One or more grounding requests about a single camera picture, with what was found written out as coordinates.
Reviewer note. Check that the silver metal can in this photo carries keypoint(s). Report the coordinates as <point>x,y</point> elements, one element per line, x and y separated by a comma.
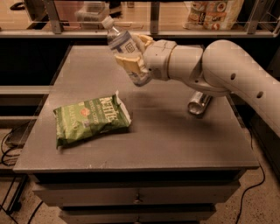
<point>198,103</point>

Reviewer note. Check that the colourful snack bag on shelf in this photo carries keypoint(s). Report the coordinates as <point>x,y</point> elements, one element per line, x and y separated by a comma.
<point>216,15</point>

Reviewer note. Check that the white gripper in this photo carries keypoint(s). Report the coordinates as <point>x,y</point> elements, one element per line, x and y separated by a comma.
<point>157,59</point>

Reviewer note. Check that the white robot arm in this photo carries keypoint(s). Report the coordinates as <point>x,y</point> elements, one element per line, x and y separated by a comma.
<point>219,69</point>

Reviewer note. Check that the green chips bag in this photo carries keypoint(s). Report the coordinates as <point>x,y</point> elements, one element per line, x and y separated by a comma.
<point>90,118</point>

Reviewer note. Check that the grey table with drawers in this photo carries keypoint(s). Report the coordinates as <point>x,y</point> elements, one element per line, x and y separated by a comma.
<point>168,167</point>

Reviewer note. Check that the metal shelf rail frame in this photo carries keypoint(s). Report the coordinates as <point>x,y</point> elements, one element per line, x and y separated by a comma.
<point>160,19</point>

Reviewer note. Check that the clear plastic water bottle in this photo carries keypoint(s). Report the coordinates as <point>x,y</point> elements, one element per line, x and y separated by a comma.
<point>120,41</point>

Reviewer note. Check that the clear plastic container on shelf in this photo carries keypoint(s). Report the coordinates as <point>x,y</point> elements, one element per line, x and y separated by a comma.
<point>91,15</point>

